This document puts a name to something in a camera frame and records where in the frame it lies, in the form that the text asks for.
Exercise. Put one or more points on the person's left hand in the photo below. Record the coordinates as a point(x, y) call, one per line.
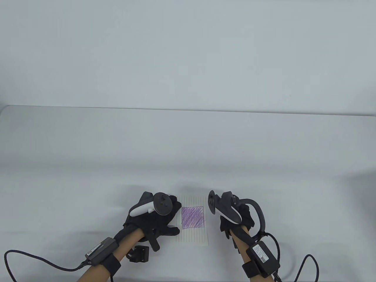
point(149, 222)

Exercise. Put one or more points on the person's right hand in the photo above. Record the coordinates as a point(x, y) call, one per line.
point(227, 225)

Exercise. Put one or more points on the white lined paper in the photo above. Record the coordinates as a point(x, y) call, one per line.
point(192, 221)

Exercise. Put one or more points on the black left forearm sensor box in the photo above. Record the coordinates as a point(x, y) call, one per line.
point(102, 249)

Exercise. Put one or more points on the person's left forearm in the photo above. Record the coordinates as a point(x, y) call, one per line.
point(129, 242)

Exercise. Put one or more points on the black right forearm sensor box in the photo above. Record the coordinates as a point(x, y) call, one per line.
point(263, 256)

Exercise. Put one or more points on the grey white right hand controller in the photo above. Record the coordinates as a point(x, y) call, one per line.
point(227, 208)

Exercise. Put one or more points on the grey white hand controller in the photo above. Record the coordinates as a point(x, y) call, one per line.
point(163, 204)
point(227, 208)

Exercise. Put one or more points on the grey white left hand controller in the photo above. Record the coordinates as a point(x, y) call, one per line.
point(163, 204)

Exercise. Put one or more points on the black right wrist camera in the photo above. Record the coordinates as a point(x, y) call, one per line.
point(236, 244)

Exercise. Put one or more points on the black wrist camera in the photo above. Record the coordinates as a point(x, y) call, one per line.
point(139, 254)
point(236, 244)

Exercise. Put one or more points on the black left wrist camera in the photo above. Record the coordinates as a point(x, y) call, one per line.
point(139, 254)

